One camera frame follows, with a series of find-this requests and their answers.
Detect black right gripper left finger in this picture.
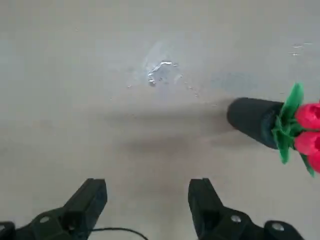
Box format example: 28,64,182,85
0,178,109,240

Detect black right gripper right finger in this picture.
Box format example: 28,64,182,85
187,177,306,240

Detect red tulip bouquet green leaves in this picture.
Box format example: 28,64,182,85
271,82,320,178

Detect black cylindrical vase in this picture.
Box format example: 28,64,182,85
226,97,286,151

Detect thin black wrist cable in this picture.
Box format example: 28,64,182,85
90,226,149,240

